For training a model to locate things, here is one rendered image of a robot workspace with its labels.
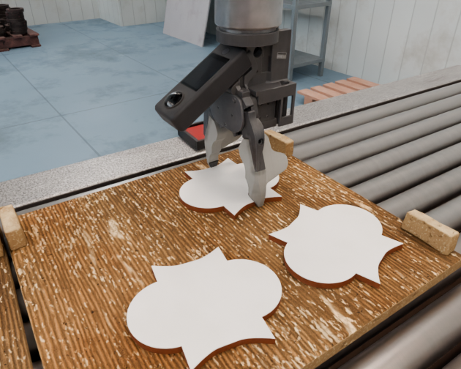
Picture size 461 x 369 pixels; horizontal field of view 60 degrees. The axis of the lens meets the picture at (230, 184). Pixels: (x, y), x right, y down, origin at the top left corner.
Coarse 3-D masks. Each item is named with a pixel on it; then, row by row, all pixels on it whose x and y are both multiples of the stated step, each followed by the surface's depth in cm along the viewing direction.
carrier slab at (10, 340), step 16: (0, 272) 41; (0, 288) 39; (0, 304) 37; (16, 304) 38; (0, 320) 36; (16, 320) 36; (0, 336) 34; (16, 336) 34; (0, 352) 33; (16, 352) 33; (0, 368) 32; (16, 368) 32; (32, 368) 33
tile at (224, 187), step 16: (192, 176) 56; (208, 176) 56; (224, 176) 56; (240, 176) 56; (192, 192) 52; (208, 192) 52; (224, 192) 52; (240, 192) 52; (272, 192) 52; (192, 208) 50; (208, 208) 49; (224, 208) 50; (240, 208) 49
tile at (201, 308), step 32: (224, 256) 42; (160, 288) 38; (192, 288) 38; (224, 288) 38; (256, 288) 38; (128, 320) 35; (160, 320) 35; (192, 320) 35; (224, 320) 35; (256, 320) 35; (160, 352) 33; (192, 352) 32
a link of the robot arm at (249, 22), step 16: (224, 0) 41; (240, 0) 40; (256, 0) 40; (272, 0) 41; (224, 16) 42; (240, 16) 41; (256, 16) 41; (272, 16) 42; (240, 32) 42; (256, 32) 42
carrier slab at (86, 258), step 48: (96, 192) 54; (144, 192) 54; (288, 192) 54; (336, 192) 54; (48, 240) 45; (96, 240) 45; (144, 240) 45; (192, 240) 45; (240, 240) 45; (48, 288) 39; (96, 288) 39; (288, 288) 39; (336, 288) 39; (384, 288) 39; (48, 336) 34; (96, 336) 34; (288, 336) 34; (336, 336) 34
